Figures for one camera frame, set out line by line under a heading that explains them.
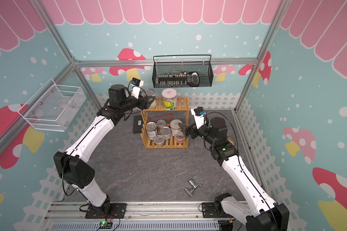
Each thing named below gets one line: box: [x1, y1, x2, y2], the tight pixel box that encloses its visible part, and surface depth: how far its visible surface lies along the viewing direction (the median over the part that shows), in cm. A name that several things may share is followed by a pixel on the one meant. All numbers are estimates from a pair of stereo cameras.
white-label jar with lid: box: [170, 118, 183, 137], surface depth 99 cm
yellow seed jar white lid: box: [161, 88, 178, 111], surface depth 79 cm
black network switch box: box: [133, 115, 143, 134], surface depth 111 cm
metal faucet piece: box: [184, 175, 202, 198], surface depth 82 cm
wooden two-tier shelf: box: [140, 96, 190, 149], surface depth 99 cm
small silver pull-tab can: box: [160, 126, 172, 141], surface depth 99 cm
